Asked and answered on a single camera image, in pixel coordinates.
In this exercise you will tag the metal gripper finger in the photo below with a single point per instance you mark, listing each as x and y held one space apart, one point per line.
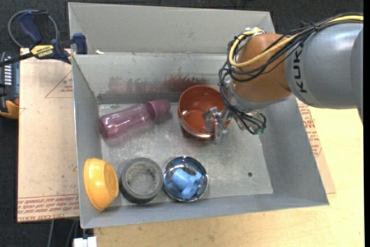
210 118
222 130

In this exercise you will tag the orange bowl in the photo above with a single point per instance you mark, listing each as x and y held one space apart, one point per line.
193 101

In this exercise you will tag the grey metal bin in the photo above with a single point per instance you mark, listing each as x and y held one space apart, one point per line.
231 165

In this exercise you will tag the shiny metal bowl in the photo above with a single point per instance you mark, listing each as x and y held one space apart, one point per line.
179 163

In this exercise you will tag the light blue plastic piece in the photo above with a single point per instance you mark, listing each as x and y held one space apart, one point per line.
185 182

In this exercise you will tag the pink clear plastic bottle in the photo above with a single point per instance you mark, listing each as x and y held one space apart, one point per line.
127 120

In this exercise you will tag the grey tape roll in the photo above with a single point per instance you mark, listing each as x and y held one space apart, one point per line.
127 188

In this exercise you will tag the yellow bowl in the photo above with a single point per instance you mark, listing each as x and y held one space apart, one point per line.
99 182

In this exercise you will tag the brown cardboard board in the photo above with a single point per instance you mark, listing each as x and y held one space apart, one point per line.
46 130

